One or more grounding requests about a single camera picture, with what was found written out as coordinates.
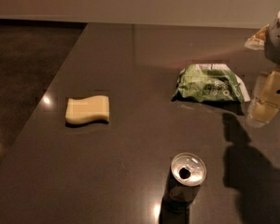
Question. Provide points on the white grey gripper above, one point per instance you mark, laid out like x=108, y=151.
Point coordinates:
x=278, y=42

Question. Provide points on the green jalapeno chip bag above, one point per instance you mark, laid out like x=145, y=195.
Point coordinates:
x=210, y=82

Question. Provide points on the yellow snack bag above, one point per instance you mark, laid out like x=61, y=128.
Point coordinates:
x=257, y=40

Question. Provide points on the silver redbull can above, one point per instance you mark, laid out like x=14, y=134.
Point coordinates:
x=186, y=176

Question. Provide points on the yellow sponge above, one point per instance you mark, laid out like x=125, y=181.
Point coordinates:
x=82, y=111

